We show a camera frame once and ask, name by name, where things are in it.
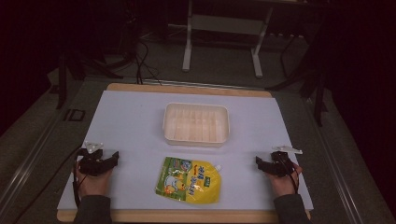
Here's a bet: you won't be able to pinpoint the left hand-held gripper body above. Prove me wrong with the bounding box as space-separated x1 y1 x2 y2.
77 141 106 177

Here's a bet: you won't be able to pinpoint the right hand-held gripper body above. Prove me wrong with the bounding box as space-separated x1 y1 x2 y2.
269 145 304 178

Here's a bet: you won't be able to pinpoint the white plastic basket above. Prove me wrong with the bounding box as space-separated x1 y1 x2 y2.
162 102 231 148

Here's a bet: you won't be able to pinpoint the yellow green spout pouch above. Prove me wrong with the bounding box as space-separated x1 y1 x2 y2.
154 156 223 205

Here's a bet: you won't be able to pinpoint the person's right hand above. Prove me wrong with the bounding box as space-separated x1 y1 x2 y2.
264 162 304 198

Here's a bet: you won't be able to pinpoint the person's left hand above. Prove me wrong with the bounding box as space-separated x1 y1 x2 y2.
72 161 114 199

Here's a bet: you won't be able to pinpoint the white table mat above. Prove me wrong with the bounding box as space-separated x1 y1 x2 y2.
57 90 314 211

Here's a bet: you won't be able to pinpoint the black stand with angled legs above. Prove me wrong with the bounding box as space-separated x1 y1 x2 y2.
55 50 125 110

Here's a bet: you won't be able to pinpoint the black tripod stand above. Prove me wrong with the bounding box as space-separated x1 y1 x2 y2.
266 18 332 128

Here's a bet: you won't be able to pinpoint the white metal stand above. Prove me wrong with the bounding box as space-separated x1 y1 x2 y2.
181 0 276 79

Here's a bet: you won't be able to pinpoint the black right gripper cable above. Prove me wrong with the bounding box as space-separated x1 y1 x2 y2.
279 155 301 194

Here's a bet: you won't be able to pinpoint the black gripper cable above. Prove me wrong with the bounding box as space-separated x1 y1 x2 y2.
12 147 83 224
279 155 301 194

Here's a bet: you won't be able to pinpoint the black rectangular bracket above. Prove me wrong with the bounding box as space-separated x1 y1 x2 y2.
63 108 87 122

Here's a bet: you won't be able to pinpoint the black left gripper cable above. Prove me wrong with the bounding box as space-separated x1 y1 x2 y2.
12 147 83 224

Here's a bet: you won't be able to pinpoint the grey metal rail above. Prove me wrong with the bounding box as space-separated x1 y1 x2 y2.
304 97 366 224
0 105 68 216

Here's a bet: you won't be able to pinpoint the black floor cables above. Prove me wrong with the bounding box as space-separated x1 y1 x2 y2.
133 38 163 87

